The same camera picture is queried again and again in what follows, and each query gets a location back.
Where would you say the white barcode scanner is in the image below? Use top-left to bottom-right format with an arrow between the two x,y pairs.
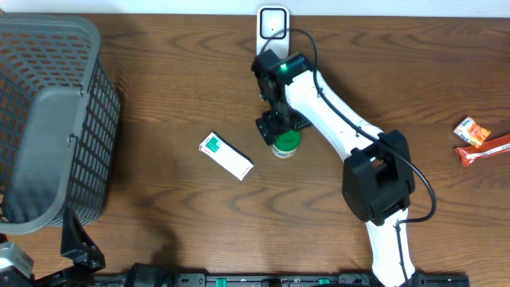
256,6 -> 290,59

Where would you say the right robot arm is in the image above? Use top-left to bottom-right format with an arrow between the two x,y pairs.
251,49 -> 415,286

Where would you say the orange tissue packet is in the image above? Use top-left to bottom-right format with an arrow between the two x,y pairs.
453,116 -> 491,148

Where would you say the white medicine box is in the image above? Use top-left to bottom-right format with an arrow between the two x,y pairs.
199,132 -> 253,181

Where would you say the green lid jar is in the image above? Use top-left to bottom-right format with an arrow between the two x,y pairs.
272,131 -> 300,159

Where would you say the grey plastic mesh basket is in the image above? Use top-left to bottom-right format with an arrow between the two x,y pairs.
1,14 -> 121,234

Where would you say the red chocolate bar wrapper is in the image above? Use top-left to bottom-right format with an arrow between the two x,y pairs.
455,134 -> 510,167

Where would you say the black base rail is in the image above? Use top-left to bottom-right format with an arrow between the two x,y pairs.
92,263 -> 471,287

